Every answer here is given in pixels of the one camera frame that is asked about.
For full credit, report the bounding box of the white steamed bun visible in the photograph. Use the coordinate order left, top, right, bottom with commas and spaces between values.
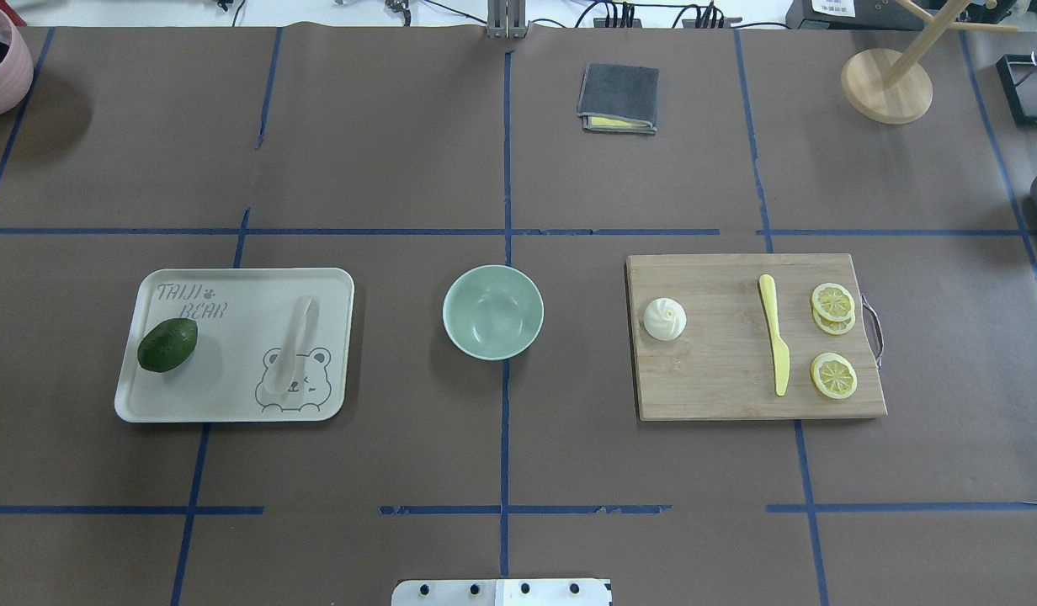
641, 298, 688, 342

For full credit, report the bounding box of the white ceramic spoon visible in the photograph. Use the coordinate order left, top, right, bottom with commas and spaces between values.
261, 295, 319, 398

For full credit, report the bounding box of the light green bowl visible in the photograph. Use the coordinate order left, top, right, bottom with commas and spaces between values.
442, 264, 545, 361

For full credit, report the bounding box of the pink bowl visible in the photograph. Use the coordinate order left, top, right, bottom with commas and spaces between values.
0, 10, 34, 115

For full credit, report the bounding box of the wooden cutting board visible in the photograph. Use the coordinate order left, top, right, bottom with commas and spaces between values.
625, 253, 887, 421

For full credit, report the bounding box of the grey folded cloth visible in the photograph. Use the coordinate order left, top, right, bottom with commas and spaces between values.
577, 62, 660, 135

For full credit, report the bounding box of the yellow plastic knife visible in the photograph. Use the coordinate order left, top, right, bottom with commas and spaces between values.
758, 274, 791, 396

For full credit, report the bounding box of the beige bear serving tray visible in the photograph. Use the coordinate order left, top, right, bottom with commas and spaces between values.
114, 268, 354, 423

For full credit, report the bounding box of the upper lemon slice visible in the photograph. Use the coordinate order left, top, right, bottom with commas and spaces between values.
811, 281, 856, 322

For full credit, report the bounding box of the lemon slice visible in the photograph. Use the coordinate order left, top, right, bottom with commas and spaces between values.
811, 281, 856, 322
812, 311, 856, 335
811, 352, 859, 400

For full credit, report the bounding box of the middle lemon slice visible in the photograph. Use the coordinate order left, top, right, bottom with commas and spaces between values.
812, 311, 856, 335

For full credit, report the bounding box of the lower lemon slice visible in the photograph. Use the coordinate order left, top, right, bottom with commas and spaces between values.
811, 352, 859, 400

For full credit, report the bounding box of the green avocado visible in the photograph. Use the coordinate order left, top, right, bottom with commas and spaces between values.
136, 316, 199, 373

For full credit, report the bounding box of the wooden mug tree stand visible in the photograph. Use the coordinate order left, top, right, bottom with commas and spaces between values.
839, 1, 1019, 125

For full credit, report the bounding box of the black glass rack tray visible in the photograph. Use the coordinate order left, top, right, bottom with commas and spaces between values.
996, 54, 1037, 125

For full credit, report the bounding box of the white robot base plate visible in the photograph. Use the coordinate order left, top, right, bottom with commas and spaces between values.
391, 577, 614, 605

